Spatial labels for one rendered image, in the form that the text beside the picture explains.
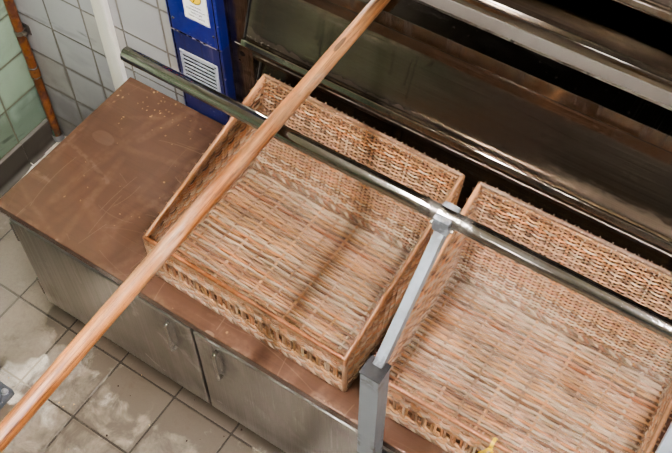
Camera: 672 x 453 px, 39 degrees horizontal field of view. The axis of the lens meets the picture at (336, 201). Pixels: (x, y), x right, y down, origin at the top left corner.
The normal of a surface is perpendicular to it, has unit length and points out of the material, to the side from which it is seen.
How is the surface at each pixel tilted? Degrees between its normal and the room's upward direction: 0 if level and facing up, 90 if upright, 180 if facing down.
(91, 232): 0
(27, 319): 0
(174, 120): 0
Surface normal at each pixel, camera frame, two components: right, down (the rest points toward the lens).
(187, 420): 0.00, -0.59
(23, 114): 0.84, 0.44
